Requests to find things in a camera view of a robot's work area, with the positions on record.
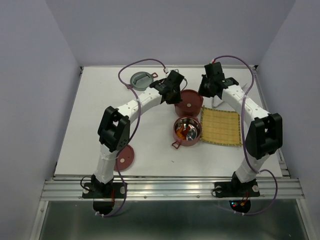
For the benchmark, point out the aluminium front rail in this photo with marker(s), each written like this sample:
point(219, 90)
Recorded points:
point(172, 189)

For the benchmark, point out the grey lid with red clips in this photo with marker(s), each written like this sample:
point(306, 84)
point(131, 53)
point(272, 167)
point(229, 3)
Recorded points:
point(139, 81)

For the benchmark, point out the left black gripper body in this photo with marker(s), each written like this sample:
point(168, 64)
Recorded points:
point(175, 97)

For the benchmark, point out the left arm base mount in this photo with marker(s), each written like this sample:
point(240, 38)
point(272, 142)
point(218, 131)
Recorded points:
point(108, 201)

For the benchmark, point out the orange toy chicken wing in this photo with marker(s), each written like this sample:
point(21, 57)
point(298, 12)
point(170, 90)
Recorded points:
point(182, 133)

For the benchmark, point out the red steel lunch bowl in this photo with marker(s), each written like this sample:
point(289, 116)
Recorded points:
point(187, 111)

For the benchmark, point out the yellow bamboo mat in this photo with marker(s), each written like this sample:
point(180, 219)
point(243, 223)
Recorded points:
point(220, 127)

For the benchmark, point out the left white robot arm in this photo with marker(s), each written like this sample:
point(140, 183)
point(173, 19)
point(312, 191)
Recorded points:
point(114, 129)

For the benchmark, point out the red steel bowl with clips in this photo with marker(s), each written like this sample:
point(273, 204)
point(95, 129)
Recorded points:
point(193, 135)

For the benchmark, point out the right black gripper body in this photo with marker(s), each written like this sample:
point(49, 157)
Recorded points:
point(204, 89)

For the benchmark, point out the red toy drumstick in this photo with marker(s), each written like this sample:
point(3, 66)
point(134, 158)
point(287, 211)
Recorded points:
point(186, 128)

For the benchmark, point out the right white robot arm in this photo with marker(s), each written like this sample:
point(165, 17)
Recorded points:
point(265, 130)

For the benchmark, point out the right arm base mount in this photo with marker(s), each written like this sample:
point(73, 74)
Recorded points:
point(239, 194)

